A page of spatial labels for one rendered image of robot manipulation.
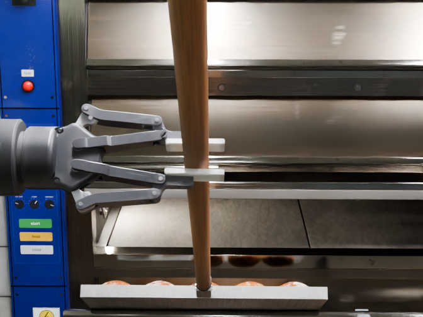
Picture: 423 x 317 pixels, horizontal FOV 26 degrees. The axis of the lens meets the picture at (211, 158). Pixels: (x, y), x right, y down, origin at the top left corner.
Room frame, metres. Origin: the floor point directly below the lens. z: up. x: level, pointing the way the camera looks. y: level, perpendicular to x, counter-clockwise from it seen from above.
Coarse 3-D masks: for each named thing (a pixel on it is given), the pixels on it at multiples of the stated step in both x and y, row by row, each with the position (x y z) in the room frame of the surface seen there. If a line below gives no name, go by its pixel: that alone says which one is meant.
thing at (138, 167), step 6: (126, 168) 2.30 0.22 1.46; (132, 168) 2.30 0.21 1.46; (138, 168) 2.30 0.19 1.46; (144, 168) 2.30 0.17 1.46; (150, 168) 2.30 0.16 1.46; (156, 168) 2.30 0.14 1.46; (162, 168) 2.30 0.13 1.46; (180, 168) 2.30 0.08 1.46; (210, 168) 2.29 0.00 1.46; (216, 168) 2.29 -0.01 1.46
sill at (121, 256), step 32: (96, 256) 2.40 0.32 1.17; (128, 256) 2.40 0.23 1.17; (160, 256) 2.40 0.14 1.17; (192, 256) 2.40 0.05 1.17; (224, 256) 2.39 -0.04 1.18; (256, 256) 2.39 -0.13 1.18; (288, 256) 2.39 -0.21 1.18; (320, 256) 2.39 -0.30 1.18; (352, 256) 2.39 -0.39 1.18; (384, 256) 2.39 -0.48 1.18; (416, 256) 2.39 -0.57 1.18
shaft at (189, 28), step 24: (168, 0) 0.69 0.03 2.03; (192, 0) 0.67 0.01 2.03; (192, 24) 0.70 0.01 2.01; (192, 48) 0.74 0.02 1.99; (192, 72) 0.78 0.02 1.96; (192, 96) 0.83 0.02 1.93; (192, 120) 0.89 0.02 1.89; (192, 144) 0.96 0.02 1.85; (192, 168) 1.03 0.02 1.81; (192, 192) 1.13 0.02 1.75; (192, 216) 1.25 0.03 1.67; (192, 240) 1.42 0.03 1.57
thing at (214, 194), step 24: (96, 192) 2.25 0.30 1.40; (168, 192) 2.25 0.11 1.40; (216, 192) 2.25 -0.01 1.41; (240, 192) 2.25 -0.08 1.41; (264, 192) 2.25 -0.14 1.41; (288, 192) 2.25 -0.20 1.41; (312, 192) 2.24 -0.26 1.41; (336, 192) 2.24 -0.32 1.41; (360, 192) 2.24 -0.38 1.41; (384, 192) 2.24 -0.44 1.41; (408, 192) 2.24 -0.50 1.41
